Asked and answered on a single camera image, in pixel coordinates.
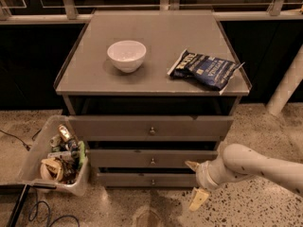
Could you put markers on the grey drawer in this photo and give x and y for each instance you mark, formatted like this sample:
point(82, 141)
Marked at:
point(170, 180)
point(141, 158)
point(150, 128)

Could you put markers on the gold drink can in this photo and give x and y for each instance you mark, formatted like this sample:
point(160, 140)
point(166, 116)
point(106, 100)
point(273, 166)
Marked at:
point(64, 133)

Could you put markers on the grey middle drawer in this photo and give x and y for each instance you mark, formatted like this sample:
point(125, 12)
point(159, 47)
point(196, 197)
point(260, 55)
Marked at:
point(141, 158)

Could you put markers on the blue chip bag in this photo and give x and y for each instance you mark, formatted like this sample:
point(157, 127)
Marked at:
point(212, 72)

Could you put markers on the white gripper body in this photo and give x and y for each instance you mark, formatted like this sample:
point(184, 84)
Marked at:
point(204, 175)

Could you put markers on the green packet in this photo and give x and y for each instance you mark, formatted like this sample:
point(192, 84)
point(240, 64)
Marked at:
point(82, 154)

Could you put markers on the clear plastic bin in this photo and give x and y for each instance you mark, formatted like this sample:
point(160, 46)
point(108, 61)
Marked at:
point(32, 170)

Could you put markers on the metal window railing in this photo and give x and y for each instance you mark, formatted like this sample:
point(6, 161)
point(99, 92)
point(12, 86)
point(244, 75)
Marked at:
point(80, 11)

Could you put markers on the white round container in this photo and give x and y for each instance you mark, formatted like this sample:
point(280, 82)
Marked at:
point(51, 169)

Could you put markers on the grey bottom drawer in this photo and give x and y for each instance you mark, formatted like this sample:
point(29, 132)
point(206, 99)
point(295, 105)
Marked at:
point(170, 180)

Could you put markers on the grey top drawer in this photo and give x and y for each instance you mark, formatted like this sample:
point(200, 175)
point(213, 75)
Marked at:
point(150, 128)

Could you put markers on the white ceramic bowl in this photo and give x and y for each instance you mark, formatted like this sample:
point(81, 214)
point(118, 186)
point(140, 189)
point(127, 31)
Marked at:
point(127, 56)

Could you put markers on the grey wooden drawer cabinet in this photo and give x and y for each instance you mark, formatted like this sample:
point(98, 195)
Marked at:
point(91, 85)

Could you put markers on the white pillar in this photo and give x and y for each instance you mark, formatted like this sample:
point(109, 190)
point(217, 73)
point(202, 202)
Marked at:
point(287, 86)

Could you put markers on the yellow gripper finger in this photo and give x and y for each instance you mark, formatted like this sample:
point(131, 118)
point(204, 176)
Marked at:
point(198, 197)
point(192, 165)

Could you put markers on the black stand leg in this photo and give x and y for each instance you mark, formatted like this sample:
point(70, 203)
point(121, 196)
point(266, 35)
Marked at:
point(21, 191)

